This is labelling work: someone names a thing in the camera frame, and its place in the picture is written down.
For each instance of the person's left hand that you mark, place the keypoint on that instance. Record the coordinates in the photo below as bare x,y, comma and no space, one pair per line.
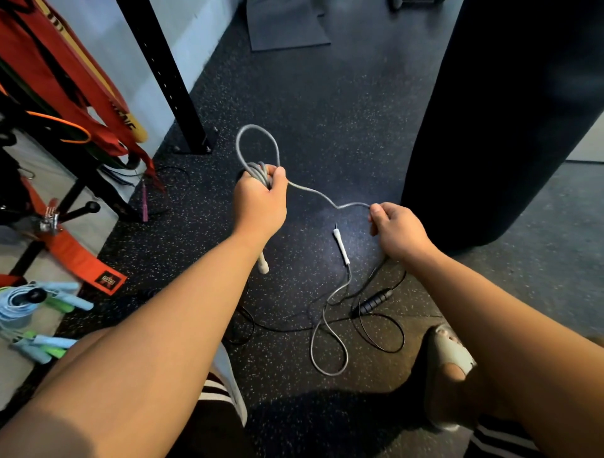
258,207

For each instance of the person's right hand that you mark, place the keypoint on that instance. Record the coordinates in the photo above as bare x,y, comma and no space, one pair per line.
401,232

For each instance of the person's right thumb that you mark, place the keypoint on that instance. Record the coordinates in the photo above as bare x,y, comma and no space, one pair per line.
377,216

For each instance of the person's left thumb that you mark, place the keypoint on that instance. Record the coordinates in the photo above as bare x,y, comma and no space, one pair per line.
280,179

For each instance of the person's left forearm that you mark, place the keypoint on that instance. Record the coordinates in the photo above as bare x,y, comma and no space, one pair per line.
155,344

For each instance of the person's right forearm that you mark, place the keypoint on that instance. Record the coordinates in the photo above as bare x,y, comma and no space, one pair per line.
509,339

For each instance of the white right sandal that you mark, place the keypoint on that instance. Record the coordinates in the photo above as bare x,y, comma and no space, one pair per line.
450,351

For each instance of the grey floor mat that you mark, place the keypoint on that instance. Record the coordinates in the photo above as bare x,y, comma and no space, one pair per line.
285,23

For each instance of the black punching bag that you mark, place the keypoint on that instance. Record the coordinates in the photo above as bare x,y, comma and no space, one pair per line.
509,118

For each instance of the yellow resistance band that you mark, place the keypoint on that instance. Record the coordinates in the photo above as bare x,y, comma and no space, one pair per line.
120,106

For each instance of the person's right leg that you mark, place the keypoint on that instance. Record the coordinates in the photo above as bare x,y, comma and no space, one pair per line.
472,391

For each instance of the person's leg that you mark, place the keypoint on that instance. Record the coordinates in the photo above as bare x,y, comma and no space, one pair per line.
472,391
85,342

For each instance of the black storage stand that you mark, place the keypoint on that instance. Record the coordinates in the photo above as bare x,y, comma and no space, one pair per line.
80,177

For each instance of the white left shoe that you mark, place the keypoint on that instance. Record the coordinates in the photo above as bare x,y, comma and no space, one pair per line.
229,377

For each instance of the thin orange resistance band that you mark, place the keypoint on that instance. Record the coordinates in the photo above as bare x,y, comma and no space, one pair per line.
71,123

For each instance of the red resistance bands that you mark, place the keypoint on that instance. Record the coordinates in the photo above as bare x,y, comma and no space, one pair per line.
61,80

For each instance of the black shorts white stripes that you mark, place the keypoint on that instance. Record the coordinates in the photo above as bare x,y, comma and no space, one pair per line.
214,415

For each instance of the person's left leg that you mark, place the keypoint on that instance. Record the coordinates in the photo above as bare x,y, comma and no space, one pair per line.
85,342

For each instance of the black steel rack post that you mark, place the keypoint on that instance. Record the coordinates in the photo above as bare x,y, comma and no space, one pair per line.
163,70

